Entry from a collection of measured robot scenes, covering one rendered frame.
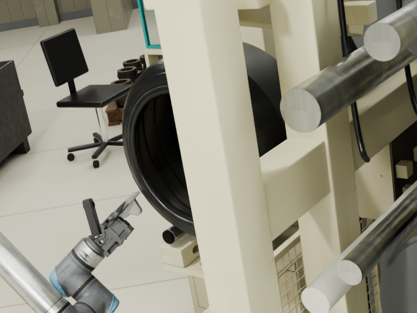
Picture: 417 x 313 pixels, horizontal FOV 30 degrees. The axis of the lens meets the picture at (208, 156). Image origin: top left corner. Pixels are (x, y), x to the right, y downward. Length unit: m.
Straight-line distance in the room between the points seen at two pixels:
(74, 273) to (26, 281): 0.16
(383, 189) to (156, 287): 1.96
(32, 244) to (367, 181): 2.87
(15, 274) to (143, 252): 2.09
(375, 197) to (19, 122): 4.41
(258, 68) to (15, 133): 4.30
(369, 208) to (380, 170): 0.13
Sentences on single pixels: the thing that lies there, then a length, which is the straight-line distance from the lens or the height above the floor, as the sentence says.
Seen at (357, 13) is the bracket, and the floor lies 1.52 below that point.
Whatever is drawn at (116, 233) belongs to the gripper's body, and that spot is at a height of 0.95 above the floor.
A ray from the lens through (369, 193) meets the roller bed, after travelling 2.23.
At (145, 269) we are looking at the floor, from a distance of 4.13.
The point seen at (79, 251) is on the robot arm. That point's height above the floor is 0.92.
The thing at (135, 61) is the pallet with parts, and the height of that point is 0.30.
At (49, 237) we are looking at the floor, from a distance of 4.76.
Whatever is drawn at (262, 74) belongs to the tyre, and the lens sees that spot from 2.07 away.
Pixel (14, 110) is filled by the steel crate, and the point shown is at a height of 0.38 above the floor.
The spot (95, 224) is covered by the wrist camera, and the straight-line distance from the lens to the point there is 2.34.
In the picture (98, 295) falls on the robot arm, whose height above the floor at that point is 0.79.
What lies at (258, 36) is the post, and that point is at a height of 1.41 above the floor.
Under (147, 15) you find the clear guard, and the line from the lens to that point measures 3.09.
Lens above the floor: 1.91
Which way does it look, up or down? 20 degrees down
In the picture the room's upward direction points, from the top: 10 degrees counter-clockwise
